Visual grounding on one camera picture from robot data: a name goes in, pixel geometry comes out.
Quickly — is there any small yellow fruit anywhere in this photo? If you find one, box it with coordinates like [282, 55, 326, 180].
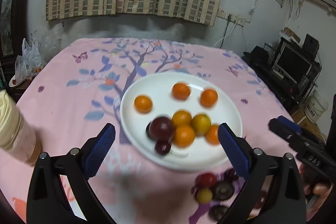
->
[196, 188, 213, 204]

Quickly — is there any orange mandarin in plate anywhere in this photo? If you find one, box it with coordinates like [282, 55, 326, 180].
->
[205, 124, 220, 145]

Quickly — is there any white plastic bucket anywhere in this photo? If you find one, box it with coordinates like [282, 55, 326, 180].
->
[304, 90, 329, 124]

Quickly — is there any cream lidded plastic jar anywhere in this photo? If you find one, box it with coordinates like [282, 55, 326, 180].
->
[0, 90, 41, 165]

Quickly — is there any white power cable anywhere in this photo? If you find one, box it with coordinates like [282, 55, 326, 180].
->
[212, 21, 238, 49]

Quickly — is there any dark cherry with stem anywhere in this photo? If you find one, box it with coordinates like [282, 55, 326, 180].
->
[154, 140, 190, 159]

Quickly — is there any small orange kumquat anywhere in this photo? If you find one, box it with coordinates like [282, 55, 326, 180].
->
[134, 95, 153, 114]

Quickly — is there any dark purple water chestnut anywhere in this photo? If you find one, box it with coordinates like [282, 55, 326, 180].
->
[211, 181, 235, 201]

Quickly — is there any orange kumquat behind plum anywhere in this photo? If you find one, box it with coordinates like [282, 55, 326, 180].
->
[171, 110, 192, 127]

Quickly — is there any red cherry tomato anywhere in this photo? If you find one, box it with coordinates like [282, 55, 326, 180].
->
[196, 173, 217, 188]

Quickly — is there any orange kumquat in plate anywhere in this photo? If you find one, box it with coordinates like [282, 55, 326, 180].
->
[173, 125, 195, 148]

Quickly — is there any white oval plate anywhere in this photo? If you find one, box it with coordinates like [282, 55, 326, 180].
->
[120, 72, 243, 172]

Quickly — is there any black monitor on rack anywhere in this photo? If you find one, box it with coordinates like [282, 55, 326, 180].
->
[272, 38, 321, 94]

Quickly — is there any white plastic bag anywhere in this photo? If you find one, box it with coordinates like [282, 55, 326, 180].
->
[15, 38, 45, 84]

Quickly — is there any right hand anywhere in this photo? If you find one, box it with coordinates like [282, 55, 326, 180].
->
[299, 164, 333, 196]

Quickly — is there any dark wooden framed cabinet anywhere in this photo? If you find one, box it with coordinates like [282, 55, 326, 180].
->
[1, 0, 27, 57]

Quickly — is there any orange mandarin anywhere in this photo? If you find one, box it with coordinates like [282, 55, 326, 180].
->
[199, 88, 218, 108]
[205, 124, 220, 145]
[171, 83, 191, 101]

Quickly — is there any wall power strip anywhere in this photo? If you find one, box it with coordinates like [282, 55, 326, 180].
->
[217, 10, 245, 27]

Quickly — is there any large dark red plum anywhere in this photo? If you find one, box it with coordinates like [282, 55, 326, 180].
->
[148, 116, 175, 142]

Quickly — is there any yellow-green citrus fruit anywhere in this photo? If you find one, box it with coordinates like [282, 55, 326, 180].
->
[191, 113, 211, 136]

